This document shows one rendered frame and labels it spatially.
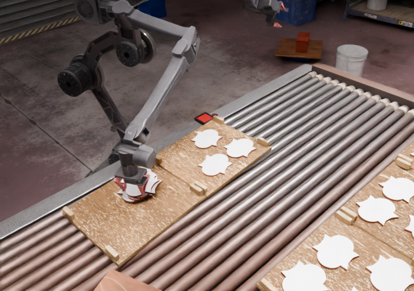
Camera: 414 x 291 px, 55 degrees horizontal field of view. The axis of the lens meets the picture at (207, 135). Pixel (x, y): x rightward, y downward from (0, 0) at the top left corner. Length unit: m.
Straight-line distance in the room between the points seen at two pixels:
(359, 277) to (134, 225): 0.75
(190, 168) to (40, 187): 1.81
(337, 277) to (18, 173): 2.69
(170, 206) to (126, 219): 0.16
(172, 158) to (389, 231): 0.88
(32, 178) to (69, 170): 0.28
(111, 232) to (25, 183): 1.95
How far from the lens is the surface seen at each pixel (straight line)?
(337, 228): 1.45
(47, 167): 3.42
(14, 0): 6.10
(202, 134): 1.81
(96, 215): 1.52
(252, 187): 1.58
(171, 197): 1.52
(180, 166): 1.65
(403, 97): 2.23
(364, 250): 1.41
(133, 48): 2.15
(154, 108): 1.41
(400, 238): 1.48
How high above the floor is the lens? 1.99
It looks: 36 degrees down
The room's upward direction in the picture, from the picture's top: 3 degrees counter-clockwise
